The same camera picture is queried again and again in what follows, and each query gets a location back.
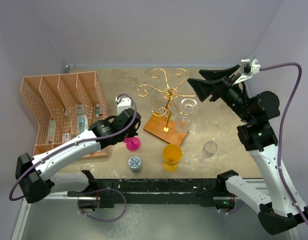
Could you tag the pink plastic desk organizer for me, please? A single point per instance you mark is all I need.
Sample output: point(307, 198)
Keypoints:
point(59, 101)

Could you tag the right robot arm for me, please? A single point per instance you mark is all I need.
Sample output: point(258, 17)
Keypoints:
point(283, 208)

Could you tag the gold wine glass rack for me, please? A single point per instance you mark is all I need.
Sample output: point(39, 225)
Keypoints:
point(160, 124)

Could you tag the yellow plastic goblet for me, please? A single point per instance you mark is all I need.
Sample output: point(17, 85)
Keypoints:
point(172, 154)

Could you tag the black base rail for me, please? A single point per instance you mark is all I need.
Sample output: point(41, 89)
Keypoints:
point(107, 192)

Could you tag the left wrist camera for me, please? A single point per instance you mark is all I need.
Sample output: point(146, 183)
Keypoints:
point(123, 103)

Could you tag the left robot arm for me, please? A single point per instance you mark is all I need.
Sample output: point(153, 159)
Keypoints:
point(38, 176)

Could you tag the patterned round tin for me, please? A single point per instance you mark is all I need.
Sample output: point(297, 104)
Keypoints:
point(135, 164)

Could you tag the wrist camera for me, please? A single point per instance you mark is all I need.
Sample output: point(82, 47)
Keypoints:
point(249, 67)
point(123, 103)

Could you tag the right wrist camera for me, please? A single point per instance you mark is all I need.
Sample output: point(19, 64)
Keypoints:
point(249, 67)

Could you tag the pink plastic goblet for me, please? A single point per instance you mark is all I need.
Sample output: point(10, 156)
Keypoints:
point(132, 143)

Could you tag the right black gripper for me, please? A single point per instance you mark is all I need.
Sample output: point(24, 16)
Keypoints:
point(205, 88)

